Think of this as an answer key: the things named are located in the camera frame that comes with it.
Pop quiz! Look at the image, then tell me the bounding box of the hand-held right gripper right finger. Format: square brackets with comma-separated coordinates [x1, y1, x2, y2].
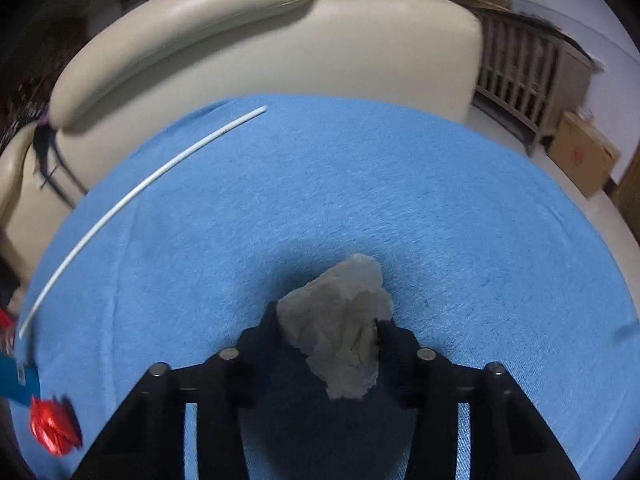
[375, 320, 581, 480]

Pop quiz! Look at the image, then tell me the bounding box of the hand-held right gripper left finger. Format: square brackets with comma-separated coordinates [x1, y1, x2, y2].
[72, 301, 306, 480]

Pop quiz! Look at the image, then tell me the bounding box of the red foil wrapper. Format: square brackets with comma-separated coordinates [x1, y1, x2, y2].
[29, 396, 83, 457]

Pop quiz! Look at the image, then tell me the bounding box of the beige leather sofa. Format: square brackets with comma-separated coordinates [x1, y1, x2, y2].
[0, 0, 485, 286]

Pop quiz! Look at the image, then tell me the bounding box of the white tissue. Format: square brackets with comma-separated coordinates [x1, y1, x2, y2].
[276, 253, 394, 401]

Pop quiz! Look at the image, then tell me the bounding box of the wooden baby crib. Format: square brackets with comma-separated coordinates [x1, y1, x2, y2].
[470, 2, 593, 156]

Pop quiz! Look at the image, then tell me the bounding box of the brown cardboard box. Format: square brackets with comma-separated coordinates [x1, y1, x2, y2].
[548, 111, 621, 198]

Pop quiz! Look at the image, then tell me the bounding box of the teal plastic bottle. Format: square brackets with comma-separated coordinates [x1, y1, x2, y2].
[0, 349, 42, 407]

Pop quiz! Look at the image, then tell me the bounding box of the thin white rod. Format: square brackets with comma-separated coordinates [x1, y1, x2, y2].
[17, 106, 267, 341]

